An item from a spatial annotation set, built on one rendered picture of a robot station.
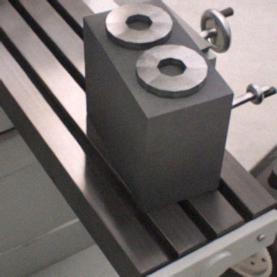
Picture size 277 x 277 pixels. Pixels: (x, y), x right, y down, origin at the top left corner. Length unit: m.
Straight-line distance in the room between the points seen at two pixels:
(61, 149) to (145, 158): 0.20
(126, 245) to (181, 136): 0.17
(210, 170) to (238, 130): 1.42
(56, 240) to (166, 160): 0.84
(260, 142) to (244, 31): 0.61
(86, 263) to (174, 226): 0.83
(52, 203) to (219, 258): 0.71
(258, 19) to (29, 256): 1.56
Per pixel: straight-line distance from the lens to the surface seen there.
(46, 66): 1.18
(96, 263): 1.76
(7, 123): 1.31
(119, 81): 0.88
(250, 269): 1.50
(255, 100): 1.77
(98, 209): 0.96
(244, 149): 2.31
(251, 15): 2.89
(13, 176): 1.46
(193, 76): 0.86
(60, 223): 1.66
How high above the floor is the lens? 1.67
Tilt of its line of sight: 46 degrees down
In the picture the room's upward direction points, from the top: straight up
